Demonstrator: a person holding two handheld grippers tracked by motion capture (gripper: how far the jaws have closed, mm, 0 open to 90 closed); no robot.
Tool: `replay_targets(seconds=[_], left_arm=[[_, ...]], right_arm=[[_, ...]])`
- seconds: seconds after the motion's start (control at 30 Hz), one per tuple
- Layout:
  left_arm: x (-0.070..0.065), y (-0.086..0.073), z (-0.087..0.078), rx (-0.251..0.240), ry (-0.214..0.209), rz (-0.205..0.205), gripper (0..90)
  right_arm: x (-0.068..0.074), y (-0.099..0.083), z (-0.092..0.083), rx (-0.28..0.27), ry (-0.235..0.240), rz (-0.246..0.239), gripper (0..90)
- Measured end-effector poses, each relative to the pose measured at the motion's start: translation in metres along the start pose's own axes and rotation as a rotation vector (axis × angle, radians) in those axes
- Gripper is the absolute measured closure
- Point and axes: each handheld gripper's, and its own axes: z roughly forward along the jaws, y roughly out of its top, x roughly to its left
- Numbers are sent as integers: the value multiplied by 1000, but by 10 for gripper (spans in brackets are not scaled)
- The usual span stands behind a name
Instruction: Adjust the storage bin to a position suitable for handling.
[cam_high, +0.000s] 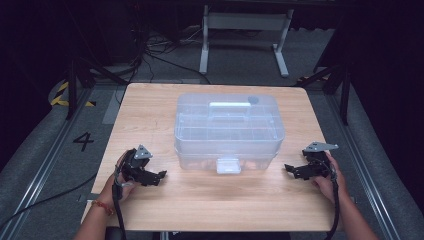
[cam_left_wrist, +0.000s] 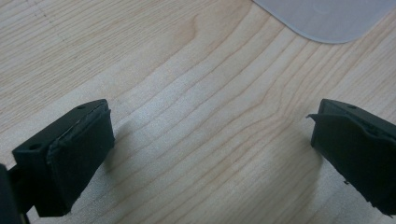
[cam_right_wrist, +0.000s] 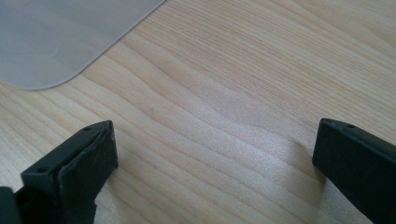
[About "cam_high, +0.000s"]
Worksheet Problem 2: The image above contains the clear plastic storage box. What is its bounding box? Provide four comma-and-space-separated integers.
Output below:
173, 92, 286, 175

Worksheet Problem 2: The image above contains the red bead bracelet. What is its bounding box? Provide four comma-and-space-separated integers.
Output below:
91, 199, 116, 216

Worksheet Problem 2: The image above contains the white metal stand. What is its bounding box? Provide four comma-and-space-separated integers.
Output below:
198, 4, 295, 79

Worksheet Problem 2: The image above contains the black tripod stand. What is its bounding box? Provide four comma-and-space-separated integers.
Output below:
63, 54, 129, 121
295, 61, 352, 127

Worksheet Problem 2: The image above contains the person's left hand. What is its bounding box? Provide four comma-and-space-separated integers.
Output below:
99, 149, 141, 205

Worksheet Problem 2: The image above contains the bundle of black cables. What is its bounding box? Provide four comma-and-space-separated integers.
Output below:
113, 19, 212, 105

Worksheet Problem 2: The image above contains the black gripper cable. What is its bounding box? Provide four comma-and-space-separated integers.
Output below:
111, 156, 128, 240
316, 157, 342, 240

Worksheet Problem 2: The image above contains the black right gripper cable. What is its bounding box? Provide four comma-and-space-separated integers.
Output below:
316, 157, 342, 240

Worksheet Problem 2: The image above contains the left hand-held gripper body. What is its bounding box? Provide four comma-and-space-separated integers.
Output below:
119, 144, 160, 187

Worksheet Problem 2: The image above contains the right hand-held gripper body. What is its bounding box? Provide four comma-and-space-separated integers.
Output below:
298, 141, 340, 179

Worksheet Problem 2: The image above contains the black floor cable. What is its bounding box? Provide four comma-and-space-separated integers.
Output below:
0, 172, 98, 232

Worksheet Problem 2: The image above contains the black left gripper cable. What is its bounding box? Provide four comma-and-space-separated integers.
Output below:
111, 156, 128, 240

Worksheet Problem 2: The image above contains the person's right hand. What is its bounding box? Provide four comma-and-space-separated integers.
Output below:
310, 152, 349, 203

